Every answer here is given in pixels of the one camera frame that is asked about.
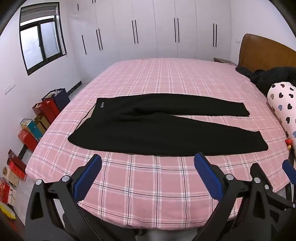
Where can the teal gift box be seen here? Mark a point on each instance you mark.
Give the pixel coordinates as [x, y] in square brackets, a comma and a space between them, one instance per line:
[32, 129]

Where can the yellow packet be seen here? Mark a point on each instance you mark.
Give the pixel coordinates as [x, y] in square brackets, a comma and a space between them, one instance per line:
[7, 212]

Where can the white wall plate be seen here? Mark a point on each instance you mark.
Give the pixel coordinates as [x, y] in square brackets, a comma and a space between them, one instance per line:
[9, 88]

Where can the red gift box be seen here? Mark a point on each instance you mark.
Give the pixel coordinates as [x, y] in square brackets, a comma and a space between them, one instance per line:
[27, 140]

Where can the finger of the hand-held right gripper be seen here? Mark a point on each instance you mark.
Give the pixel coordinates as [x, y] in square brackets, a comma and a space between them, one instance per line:
[256, 170]
[289, 169]

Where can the dark jacket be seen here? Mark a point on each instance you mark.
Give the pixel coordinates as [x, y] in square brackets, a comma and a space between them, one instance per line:
[270, 77]

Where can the bright red flat box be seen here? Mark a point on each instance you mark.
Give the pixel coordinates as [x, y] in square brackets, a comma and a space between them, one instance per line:
[17, 171]

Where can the dark red flat box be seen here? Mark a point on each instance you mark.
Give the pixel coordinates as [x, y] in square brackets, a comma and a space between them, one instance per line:
[16, 158]

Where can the black pants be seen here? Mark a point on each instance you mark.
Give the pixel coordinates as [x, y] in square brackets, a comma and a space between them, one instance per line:
[150, 134]

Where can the bed with pink plaid sheet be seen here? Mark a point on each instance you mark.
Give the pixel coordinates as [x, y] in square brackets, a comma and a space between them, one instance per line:
[148, 185]

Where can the black framed window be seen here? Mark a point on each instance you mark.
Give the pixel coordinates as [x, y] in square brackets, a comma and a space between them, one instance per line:
[34, 44]

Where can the heart print pillow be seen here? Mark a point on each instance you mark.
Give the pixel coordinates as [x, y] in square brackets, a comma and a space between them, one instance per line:
[282, 99]

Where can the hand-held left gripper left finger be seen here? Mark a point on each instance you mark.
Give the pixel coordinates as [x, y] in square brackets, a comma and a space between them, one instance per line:
[89, 178]

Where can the wooden nightstand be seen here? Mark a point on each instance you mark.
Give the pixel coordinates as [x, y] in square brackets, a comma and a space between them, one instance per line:
[223, 60]

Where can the tan cardboard box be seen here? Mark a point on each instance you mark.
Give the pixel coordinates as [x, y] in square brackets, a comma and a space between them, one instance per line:
[10, 176]

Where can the small red ornament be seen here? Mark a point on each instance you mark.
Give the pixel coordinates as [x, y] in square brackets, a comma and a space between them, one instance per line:
[288, 141]

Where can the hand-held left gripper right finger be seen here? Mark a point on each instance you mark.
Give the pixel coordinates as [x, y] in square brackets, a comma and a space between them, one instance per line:
[208, 178]

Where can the dark blue gift bag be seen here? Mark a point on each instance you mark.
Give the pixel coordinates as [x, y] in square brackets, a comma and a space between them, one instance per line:
[61, 98]

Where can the brown gift box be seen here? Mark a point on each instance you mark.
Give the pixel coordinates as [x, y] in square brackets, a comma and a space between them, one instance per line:
[42, 124]

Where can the person's dark clothing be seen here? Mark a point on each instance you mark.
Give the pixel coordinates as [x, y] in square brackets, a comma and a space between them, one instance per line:
[143, 234]

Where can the white wardrobe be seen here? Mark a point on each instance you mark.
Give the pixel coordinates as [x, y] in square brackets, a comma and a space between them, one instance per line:
[157, 34]

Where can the wooden headboard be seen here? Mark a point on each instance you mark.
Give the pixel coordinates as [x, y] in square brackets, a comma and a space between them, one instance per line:
[261, 53]

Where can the red patterned bag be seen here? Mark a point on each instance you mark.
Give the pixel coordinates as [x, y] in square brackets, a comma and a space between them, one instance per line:
[4, 191]

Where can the red gift bag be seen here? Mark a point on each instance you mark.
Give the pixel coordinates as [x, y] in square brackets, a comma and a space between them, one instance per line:
[49, 109]

